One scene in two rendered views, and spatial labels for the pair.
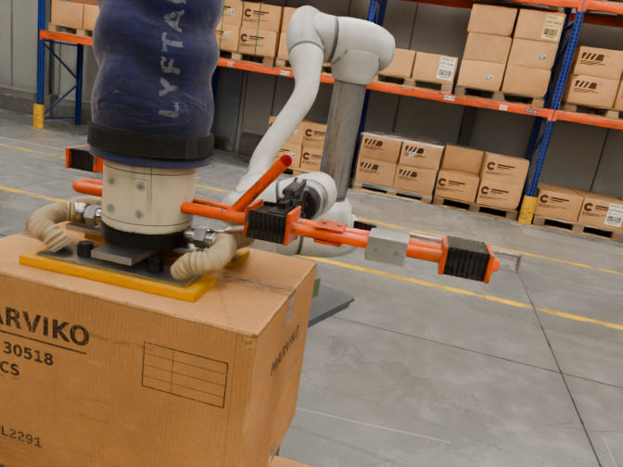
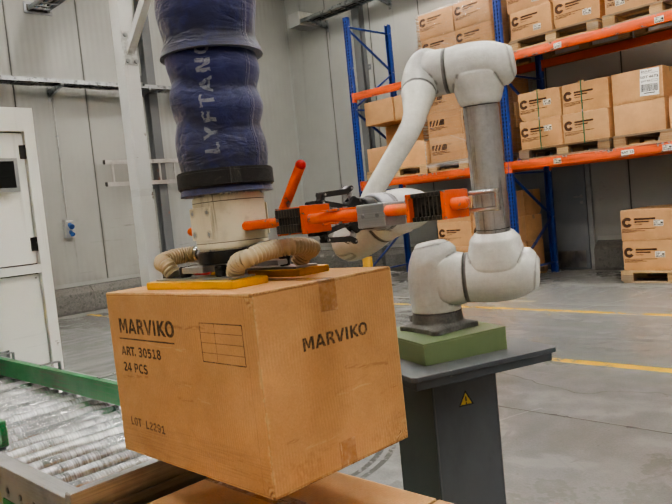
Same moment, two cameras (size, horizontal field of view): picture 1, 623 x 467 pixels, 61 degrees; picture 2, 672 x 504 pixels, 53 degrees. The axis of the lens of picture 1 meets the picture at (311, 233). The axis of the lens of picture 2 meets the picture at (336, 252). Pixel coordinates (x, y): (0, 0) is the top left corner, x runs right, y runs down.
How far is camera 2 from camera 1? 0.85 m
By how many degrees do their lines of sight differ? 36
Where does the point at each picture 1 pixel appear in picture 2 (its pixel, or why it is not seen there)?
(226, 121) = (574, 232)
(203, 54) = (232, 102)
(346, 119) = (479, 143)
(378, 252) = (365, 218)
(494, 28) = not seen: outside the picture
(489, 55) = not seen: outside the picture
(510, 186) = not seen: outside the picture
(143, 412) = (207, 386)
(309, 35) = (414, 73)
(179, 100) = (219, 140)
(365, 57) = (478, 75)
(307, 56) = (410, 91)
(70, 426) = (176, 410)
